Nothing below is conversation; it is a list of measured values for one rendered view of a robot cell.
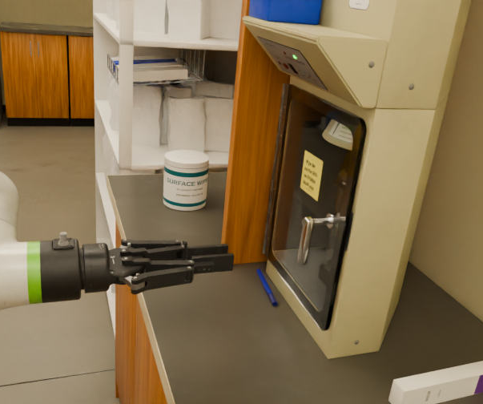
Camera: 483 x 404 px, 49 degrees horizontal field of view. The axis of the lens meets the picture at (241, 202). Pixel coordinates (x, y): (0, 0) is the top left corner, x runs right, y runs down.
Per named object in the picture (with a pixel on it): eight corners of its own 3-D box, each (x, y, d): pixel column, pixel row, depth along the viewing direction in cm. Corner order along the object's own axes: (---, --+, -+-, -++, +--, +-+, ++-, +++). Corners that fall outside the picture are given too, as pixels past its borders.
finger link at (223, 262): (191, 256, 84) (192, 258, 84) (232, 252, 87) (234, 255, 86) (190, 272, 85) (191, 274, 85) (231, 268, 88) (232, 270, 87)
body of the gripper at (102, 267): (82, 261, 75) (148, 256, 78) (79, 233, 82) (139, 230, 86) (83, 305, 78) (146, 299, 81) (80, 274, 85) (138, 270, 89)
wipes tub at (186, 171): (199, 193, 167) (203, 148, 161) (211, 210, 156) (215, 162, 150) (158, 195, 163) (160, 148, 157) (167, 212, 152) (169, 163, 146)
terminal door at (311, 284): (267, 255, 123) (289, 82, 107) (328, 335, 96) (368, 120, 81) (264, 255, 122) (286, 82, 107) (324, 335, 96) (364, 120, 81)
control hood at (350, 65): (290, 71, 108) (296, 19, 104) (376, 109, 80) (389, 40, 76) (237, 69, 104) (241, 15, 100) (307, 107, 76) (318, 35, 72)
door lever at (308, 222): (326, 264, 94) (319, 257, 96) (336, 217, 90) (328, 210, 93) (299, 267, 92) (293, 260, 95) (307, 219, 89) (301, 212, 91)
